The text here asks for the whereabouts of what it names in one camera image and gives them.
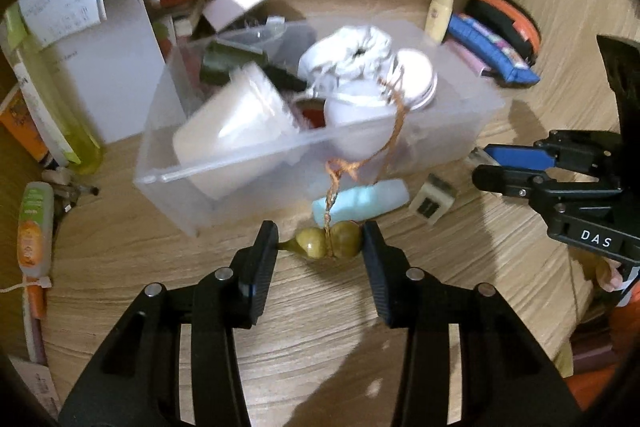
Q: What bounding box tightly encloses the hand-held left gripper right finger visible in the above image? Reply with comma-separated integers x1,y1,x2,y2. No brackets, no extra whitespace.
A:
362,220,583,427

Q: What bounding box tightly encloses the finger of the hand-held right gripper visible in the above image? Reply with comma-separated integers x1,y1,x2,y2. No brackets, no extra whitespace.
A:
470,129,623,174
471,163,553,204

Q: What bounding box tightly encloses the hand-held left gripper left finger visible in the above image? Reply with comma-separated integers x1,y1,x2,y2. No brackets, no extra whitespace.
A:
59,220,280,427

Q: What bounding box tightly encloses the green gourd charm with cord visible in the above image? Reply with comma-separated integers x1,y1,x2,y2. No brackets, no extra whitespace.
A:
277,74,409,263

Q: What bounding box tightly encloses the clear plastic storage bin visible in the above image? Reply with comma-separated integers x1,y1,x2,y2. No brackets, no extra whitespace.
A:
134,19,506,238

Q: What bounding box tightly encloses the white round compact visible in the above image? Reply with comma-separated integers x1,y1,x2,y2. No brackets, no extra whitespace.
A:
387,49,439,110

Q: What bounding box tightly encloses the dark green bottle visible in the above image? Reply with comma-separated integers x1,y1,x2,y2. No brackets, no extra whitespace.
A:
200,42,266,86

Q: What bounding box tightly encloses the person's right hand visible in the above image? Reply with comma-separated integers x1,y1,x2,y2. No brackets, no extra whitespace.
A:
594,256,637,294

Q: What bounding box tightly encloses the light blue tube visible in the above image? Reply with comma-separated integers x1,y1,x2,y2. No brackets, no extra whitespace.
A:
312,179,410,226

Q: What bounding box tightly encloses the wooden desk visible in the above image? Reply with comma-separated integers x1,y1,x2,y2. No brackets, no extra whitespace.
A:
0,0,640,427

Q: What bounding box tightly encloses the white cube charger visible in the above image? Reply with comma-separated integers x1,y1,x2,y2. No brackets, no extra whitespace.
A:
409,173,456,226

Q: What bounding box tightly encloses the pink flat packet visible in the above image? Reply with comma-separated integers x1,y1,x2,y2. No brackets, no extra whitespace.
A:
447,39,489,76

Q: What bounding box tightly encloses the blue snack packet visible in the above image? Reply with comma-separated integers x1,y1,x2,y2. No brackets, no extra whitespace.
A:
446,13,542,87

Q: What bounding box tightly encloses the orange and black round case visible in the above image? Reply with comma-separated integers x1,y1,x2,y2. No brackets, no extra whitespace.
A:
465,0,544,63

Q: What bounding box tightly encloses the small cream bottle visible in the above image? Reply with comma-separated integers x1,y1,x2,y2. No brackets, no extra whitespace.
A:
425,0,455,47

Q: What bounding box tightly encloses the white crumpled cloth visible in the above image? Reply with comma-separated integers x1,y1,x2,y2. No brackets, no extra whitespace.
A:
298,26,394,96

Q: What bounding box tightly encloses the orange marker pen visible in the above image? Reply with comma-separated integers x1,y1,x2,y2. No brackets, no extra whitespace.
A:
26,287,49,321

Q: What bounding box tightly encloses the orange and green tube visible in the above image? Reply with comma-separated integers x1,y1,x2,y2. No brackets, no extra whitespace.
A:
16,181,55,291

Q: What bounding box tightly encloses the pink pen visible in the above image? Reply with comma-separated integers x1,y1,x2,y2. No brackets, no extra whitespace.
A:
22,317,47,364

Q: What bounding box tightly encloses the white cardboard box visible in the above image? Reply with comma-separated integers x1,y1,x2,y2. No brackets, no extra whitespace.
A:
30,0,174,144

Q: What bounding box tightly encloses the yellow-green spray bottle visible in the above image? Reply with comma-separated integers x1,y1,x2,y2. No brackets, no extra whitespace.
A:
2,4,106,176

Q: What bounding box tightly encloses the printed paper sheet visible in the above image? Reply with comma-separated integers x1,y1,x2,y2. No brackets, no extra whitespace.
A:
10,358,62,414

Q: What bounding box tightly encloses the small pink box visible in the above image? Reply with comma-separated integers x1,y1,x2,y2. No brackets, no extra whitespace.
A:
202,0,271,33

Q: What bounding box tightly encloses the orange printed box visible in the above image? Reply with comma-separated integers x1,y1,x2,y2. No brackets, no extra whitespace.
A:
0,89,51,163

